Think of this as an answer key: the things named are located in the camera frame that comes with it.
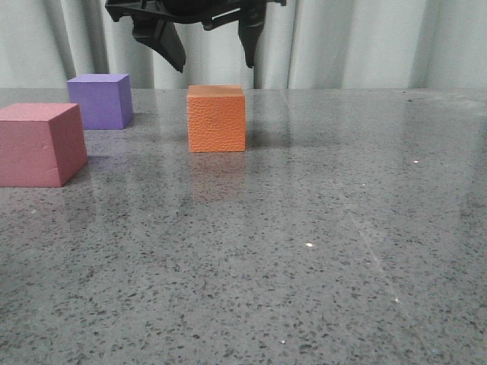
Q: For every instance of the red foam cube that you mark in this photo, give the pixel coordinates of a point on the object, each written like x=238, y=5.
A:
x=42, y=144

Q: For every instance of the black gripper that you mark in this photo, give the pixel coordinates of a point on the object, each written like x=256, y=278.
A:
x=153, y=23

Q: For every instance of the purple foam cube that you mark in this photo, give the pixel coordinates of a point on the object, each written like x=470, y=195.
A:
x=105, y=100

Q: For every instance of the orange textured foam cube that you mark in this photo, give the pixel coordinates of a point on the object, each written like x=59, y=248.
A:
x=216, y=118

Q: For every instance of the pale green curtain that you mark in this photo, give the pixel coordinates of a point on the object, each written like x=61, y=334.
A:
x=305, y=44

